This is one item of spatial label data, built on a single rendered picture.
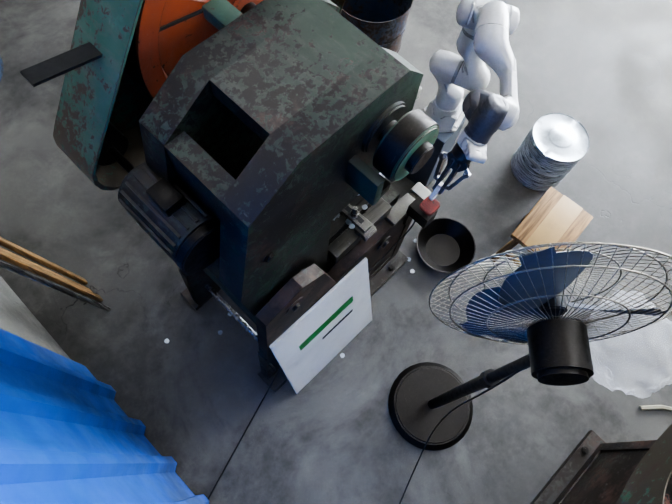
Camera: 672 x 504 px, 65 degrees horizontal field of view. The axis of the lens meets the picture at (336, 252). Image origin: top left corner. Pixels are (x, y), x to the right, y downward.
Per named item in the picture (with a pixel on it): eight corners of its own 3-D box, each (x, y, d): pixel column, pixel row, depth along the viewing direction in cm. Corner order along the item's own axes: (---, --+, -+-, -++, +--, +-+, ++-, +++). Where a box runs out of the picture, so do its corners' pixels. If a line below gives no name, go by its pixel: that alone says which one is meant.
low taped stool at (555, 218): (524, 215, 282) (551, 185, 251) (561, 244, 277) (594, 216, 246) (487, 260, 271) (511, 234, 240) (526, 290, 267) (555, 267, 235)
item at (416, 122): (397, 134, 153) (411, 82, 133) (426, 159, 151) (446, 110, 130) (343, 180, 146) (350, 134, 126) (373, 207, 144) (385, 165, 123)
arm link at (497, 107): (481, 114, 177) (454, 104, 175) (504, 80, 168) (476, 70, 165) (491, 147, 165) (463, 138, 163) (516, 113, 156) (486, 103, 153)
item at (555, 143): (552, 104, 273) (553, 103, 273) (599, 137, 267) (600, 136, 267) (521, 138, 264) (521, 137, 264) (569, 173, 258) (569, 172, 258)
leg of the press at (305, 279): (390, 245, 271) (429, 149, 187) (407, 260, 268) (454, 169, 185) (257, 374, 243) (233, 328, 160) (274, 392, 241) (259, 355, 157)
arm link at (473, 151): (472, 122, 171) (463, 135, 175) (453, 132, 163) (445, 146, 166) (502, 146, 168) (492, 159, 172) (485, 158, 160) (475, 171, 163)
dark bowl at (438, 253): (439, 212, 280) (442, 206, 273) (483, 250, 273) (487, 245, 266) (401, 249, 271) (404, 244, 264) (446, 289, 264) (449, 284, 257)
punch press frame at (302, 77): (324, 185, 264) (342, -62, 139) (387, 243, 254) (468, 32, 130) (200, 292, 240) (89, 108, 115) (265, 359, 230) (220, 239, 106)
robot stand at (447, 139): (416, 149, 293) (435, 97, 252) (442, 168, 290) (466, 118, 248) (397, 170, 288) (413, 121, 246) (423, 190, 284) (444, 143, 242)
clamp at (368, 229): (343, 202, 200) (345, 189, 190) (376, 231, 196) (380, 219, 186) (332, 212, 198) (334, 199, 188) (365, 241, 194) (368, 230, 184)
